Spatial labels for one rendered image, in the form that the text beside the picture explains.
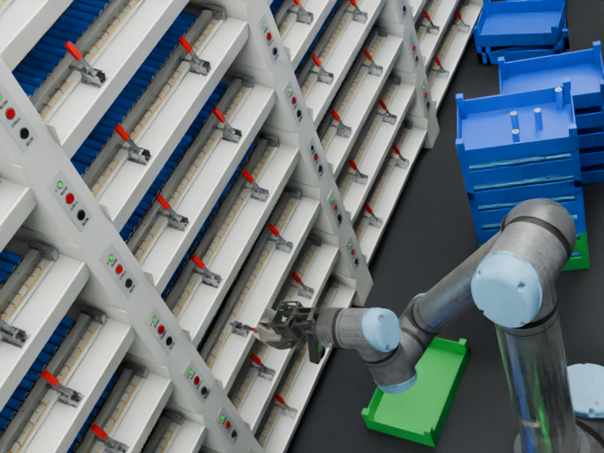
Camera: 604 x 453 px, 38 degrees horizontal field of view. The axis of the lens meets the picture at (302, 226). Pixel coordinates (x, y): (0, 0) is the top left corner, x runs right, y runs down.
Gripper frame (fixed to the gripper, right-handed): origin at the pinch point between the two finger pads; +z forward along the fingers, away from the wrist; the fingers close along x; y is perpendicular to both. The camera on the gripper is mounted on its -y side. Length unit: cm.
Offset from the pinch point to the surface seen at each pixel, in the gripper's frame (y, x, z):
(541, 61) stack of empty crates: -24, -120, -32
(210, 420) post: -2.9, 23.4, 5.0
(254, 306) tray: -0.7, -7.4, 7.0
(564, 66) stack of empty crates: -28, -122, -37
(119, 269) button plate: 48, 21, -8
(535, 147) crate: -12, -68, -47
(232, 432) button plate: -13.1, 20.8, 7.1
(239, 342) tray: -1.1, 3.2, 6.3
